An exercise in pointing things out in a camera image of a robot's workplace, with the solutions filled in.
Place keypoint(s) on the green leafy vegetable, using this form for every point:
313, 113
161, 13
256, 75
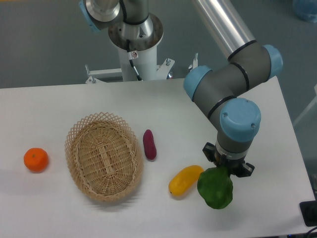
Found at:
215, 187

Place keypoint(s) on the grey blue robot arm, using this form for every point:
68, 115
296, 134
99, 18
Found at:
216, 93

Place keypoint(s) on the black device at table edge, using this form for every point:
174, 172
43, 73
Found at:
309, 212

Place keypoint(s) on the yellow mango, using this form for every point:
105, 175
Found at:
184, 180

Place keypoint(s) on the orange tangerine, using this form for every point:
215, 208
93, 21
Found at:
36, 159

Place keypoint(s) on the purple sweet potato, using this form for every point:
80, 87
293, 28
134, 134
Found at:
149, 145

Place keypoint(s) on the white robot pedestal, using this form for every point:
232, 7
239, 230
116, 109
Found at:
137, 50

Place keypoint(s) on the white frame at right edge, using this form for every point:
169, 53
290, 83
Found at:
312, 105

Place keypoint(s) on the woven wicker basket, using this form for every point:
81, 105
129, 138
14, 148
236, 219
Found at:
104, 157

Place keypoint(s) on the blue plastic bag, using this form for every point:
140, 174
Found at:
305, 10

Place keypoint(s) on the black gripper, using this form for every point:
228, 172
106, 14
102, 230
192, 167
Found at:
234, 162

